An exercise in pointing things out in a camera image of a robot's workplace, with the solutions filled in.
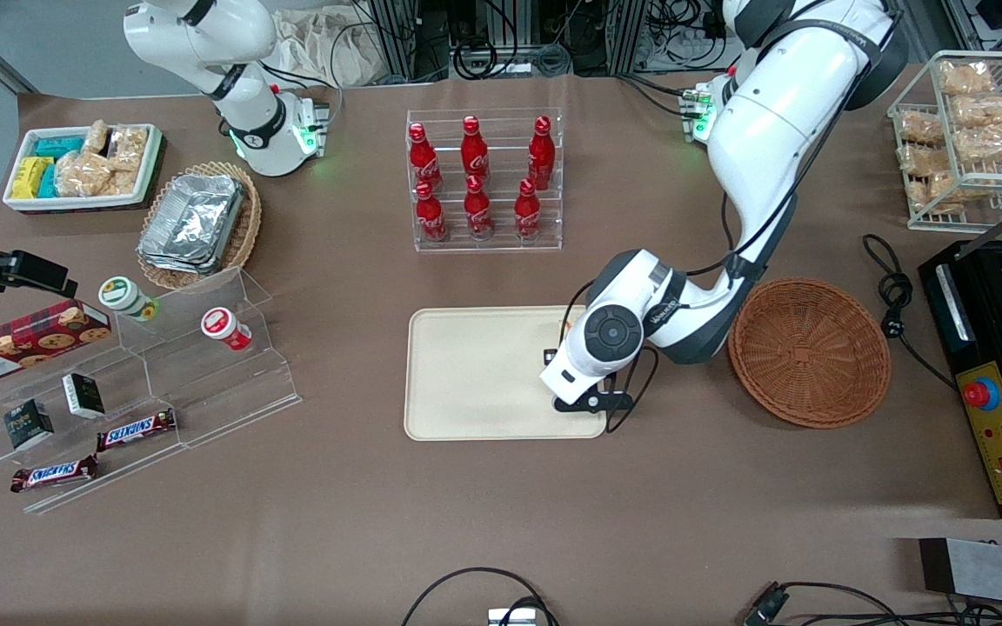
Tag Snickers chocolate bar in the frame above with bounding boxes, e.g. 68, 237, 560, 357
97, 408, 178, 454
10, 454, 101, 495

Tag crumpled white cloth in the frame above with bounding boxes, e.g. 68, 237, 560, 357
271, 7, 399, 89

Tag small dark green box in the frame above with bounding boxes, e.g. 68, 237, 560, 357
3, 398, 56, 452
62, 372, 107, 421

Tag yellow snack pack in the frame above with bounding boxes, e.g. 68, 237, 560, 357
11, 156, 55, 200

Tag grey flat box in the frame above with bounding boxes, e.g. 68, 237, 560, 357
918, 536, 1002, 610

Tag stack of foil trays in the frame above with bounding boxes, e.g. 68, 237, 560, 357
137, 173, 246, 276

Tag round brown wicker basket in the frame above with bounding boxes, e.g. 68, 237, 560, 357
727, 276, 892, 430

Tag clear acrylic bottle rack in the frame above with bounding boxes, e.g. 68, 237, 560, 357
405, 108, 564, 254

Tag packed rice cracker snack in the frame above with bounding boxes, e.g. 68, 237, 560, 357
905, 172, 989, 216
898, 110, 946, 145
951, 94, 1002, 130
898, 143, 955, 178
952, 122, 1002, 165
938, 59, 997, 97

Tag black food warmer appliance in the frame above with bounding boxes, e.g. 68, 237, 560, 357
917, 235, 1002, 520

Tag cream plastic tray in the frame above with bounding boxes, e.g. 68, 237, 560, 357
404, 306, 611, 442

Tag white wire basket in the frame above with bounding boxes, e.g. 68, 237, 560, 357
887, 50, 1002, 233

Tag oval wicker basket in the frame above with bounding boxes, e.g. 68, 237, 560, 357
136, 161, 264, 292

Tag black cable with connector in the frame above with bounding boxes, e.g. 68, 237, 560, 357
743, 580, 1002, 626

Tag red tartan cookie box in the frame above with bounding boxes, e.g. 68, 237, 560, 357
0, 299, 113, 389

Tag white rectangular snack bin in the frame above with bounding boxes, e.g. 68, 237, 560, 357
2, 123, 165, 215

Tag red cola bottle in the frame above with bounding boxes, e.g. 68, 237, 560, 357
407, 122, 444, 193
527, 115, 557, 190
414, 180, 451, 243
464, 175, 496, 241
460, 116, 491, 181
514, 178, 544, 243

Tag green lid yoghurt cup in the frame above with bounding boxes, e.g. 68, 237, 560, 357
98, 276, 159, 323

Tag red lid yoghurt cup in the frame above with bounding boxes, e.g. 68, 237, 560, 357
200, 306, 253, 352

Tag clear acrylic step display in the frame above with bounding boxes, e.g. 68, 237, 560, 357
0, 265, 303, 516

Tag black power cable with plug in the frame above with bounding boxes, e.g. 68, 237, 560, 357
862, 233, 959, 392

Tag black looped cable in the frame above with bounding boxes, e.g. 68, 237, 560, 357
400, 567, 561, 626

